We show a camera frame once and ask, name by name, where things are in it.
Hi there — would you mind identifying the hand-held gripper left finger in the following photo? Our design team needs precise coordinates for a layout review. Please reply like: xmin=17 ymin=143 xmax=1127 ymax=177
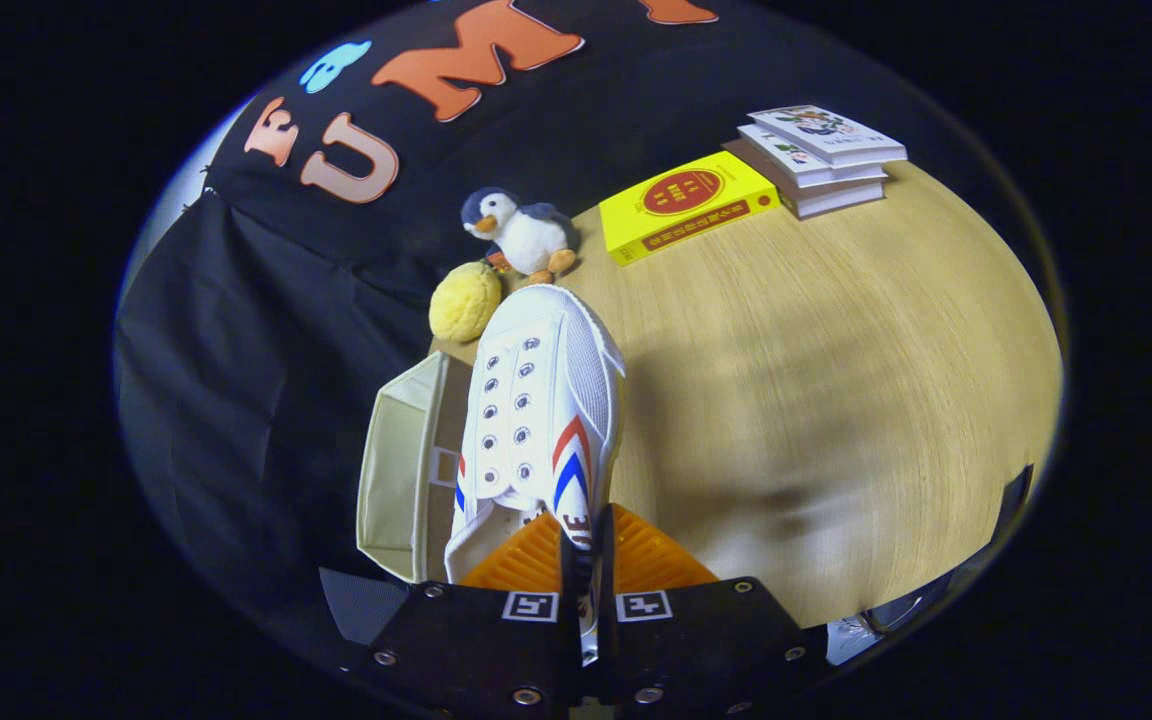
xmin=361 ymin=512 xmax=585 ymax=720

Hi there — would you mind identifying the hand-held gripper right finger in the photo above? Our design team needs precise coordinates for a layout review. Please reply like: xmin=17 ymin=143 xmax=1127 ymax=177
xmin=591 ymin=502 xmax=829 ymax=720

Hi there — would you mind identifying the beige fabric storage box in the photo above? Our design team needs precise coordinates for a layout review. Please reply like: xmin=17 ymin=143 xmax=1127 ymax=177
xmin=356 ymin=351 xmax=477 ymax=584

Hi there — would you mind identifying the white canvas shoe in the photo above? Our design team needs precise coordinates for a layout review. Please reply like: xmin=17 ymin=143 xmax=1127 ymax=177
xmin=444 ymin=284 xmax=627 ymax=661

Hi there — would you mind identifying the yellow round bun plush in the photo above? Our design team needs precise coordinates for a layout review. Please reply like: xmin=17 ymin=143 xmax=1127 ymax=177
xmin=428 ymin=261 xmax=504 ymax=344

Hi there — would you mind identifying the black backdrop cloth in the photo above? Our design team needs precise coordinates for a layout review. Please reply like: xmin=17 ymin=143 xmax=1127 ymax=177
xmin=116 ymin=0 xmax=947 ymax=641

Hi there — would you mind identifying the penguin plush toy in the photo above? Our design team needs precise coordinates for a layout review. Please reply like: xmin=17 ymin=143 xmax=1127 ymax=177
xmin=461 ymin=186 xmax=580 ymax=287

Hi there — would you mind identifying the yellow book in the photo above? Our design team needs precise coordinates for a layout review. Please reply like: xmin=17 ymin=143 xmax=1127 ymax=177
xmin=598 ymin=151 xmax=782 ymax=267

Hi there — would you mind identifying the brown cover book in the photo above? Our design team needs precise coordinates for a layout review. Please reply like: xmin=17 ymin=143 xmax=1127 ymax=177
xmin=723 ymin=138 xmax=885 ymax=219

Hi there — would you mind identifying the white floral book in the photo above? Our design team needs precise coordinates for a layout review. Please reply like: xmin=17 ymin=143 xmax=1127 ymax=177
xmin=748 ymin=105 xmax=907 ymax=168
xmin=738 ymin=124 xmax=889 ymax=189

